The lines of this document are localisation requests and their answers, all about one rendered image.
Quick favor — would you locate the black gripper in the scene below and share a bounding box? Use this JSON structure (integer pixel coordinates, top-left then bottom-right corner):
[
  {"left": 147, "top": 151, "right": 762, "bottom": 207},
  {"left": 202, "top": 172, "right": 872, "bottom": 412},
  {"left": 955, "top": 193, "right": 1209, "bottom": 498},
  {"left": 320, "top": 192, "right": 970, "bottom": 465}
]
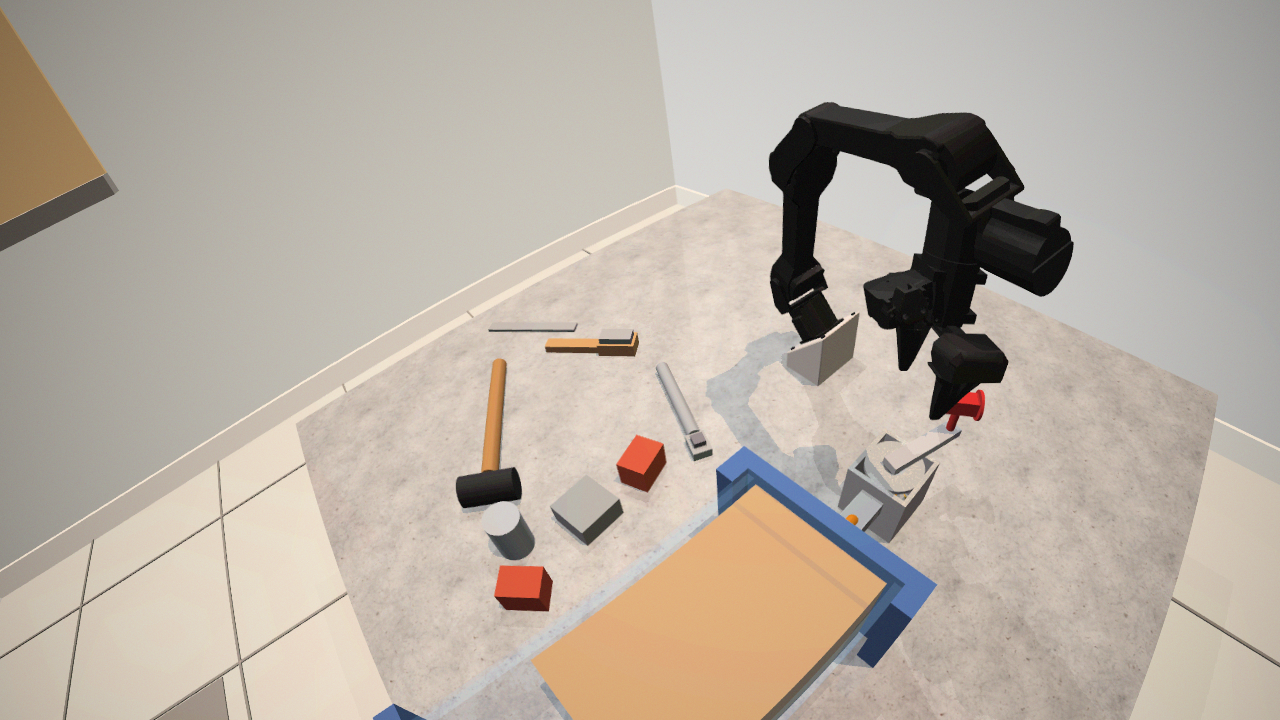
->
[{"left": 896, "top": 247, "right": 1009, "bottom": 420}]

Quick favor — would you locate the black mallet with wooden handle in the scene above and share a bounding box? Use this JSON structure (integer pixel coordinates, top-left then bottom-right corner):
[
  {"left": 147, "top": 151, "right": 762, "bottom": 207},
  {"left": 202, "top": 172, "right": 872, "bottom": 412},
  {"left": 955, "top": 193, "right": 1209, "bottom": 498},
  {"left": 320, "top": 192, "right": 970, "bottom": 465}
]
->
[{"left": 456, "top": 357, "right": 522, "bottom": 509}]

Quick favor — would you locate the grey cylinder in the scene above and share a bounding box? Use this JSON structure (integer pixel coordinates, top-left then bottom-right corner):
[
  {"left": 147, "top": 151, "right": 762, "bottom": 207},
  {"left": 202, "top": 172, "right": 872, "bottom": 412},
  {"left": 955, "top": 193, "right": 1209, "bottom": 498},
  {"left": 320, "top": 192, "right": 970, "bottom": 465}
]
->
[{"left": 481, "top": 501, "right": 536, "bottom": 560}]

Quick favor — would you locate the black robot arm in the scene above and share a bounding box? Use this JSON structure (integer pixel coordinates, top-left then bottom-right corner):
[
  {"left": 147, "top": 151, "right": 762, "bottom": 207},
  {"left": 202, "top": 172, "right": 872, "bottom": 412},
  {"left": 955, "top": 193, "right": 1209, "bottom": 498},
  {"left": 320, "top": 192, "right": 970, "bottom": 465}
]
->
[{"left": 769, "top": 102, "right": 1074, "bottom": 345}]

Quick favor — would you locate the blue u-shaped frame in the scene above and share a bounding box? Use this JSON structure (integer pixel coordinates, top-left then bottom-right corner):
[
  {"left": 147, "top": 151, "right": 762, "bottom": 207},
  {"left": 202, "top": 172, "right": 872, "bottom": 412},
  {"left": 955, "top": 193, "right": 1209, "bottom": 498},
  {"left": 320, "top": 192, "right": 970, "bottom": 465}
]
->
[{"left": 732, "top": 446, "right": 938, "bottom": 600}]

